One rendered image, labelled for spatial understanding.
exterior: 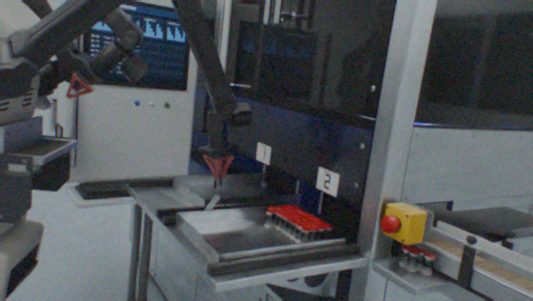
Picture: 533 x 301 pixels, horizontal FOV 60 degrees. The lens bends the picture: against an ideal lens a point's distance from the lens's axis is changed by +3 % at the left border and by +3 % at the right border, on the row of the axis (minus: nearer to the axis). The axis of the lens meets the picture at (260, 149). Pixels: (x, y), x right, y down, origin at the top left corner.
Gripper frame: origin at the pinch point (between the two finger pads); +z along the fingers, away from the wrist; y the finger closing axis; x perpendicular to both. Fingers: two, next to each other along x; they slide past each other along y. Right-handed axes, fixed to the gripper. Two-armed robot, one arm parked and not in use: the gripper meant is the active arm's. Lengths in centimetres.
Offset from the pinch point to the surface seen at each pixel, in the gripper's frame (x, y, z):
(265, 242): -28.4, -6.7, 8.8
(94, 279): 135, 6, 95
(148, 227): 67, 8, 41
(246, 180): 17.0, 23.6, 10.7
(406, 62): -49, 17, -34
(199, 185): 19.6, 5.2, 9.0
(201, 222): -10.9, -13.8, 7.2
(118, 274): 134, 19, 97
